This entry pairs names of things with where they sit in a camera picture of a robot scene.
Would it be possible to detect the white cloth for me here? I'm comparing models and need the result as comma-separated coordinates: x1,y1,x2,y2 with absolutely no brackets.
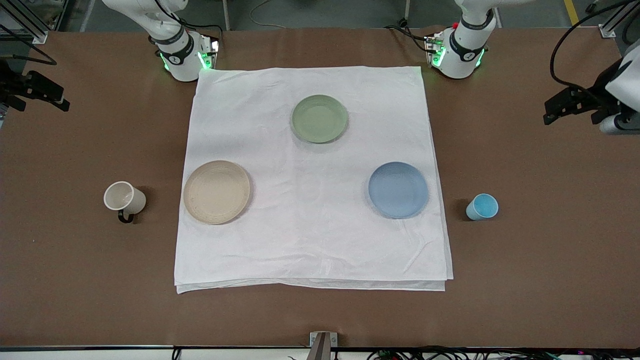
174,66,454,294

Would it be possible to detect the black base cable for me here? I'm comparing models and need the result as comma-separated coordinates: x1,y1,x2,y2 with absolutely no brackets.
154,0,224,40
383,17,434,54

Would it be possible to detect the aluminium frame profile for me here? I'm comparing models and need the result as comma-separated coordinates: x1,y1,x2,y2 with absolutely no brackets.
0,0,49,45
599,0,640,39

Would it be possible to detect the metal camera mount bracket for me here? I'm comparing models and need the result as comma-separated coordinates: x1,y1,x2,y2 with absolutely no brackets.
309,331,339,360

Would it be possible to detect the black right base cable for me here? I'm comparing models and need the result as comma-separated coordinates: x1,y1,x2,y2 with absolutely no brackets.
154,0,224,40

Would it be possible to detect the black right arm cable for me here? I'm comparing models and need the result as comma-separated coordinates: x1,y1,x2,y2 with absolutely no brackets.
0,24,57,66

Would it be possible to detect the blue cup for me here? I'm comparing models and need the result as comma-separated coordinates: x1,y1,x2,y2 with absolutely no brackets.
465,193,500,222

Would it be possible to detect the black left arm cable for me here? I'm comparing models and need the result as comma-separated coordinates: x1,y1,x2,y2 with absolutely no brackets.
549,0,640,96

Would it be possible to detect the white mug with black handle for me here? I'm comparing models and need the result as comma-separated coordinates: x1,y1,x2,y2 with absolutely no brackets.
103,181,147,224

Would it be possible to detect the white floor cable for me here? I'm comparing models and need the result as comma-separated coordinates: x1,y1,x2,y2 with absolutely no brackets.
248,0,287,29

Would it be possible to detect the green plate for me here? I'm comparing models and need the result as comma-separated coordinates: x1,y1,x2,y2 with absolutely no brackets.
290,94,349,145

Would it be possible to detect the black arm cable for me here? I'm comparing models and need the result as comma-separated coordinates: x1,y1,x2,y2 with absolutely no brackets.
549,0,640,96
0,24,57,66

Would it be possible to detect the blue plate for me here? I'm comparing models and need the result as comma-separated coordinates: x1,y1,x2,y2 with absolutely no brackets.
368,161,430,220

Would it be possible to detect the beige gray plate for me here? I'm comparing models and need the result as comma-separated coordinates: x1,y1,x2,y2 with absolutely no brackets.
183,160,252,225

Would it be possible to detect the black left base cable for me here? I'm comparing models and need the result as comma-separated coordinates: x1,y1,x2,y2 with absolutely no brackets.
383,17,434,54

